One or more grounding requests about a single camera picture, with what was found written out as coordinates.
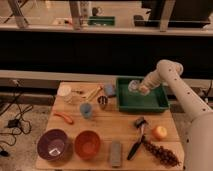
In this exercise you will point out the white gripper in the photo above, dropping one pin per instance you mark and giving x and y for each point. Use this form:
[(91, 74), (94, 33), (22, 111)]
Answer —
[(136, 86)]

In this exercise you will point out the blue-grey towel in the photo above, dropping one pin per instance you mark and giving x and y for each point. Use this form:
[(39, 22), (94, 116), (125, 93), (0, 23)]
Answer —
[(109, 90)]

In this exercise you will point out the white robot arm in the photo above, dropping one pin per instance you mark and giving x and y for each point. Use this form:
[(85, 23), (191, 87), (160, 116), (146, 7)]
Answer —
[(199, 140)]

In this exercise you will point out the green plastic tray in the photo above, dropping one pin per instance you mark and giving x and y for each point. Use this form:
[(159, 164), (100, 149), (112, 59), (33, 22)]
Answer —
[(156, 101)]

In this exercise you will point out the black dish brush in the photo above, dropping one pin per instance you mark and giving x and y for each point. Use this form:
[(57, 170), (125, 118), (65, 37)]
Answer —
[(140, 125)]

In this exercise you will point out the orange fruit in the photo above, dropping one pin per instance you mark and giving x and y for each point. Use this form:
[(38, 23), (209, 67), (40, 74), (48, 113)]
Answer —
[(159, 132)]

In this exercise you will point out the wooden spoon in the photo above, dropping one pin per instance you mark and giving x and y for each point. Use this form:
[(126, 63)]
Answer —
[(91, 94)]

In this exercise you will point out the blue cup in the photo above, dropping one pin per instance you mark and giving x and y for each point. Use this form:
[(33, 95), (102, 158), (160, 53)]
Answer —
[(86, 110)]

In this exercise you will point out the grey sponge block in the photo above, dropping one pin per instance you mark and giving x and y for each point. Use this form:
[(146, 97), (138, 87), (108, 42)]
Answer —
[(115, 154)]

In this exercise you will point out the dark grape bunch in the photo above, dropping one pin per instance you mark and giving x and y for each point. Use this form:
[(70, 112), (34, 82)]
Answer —
[(165, 156)]

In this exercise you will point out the orange bowl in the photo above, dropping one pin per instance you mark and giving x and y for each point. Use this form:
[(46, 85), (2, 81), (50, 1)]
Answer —
[(87, 144)]

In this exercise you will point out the orange carrot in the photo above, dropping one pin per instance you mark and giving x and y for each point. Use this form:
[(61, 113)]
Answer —
[(65, 117)]

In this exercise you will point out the purple bowl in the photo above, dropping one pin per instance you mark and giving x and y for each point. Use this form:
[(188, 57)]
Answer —
[(53, 144)]

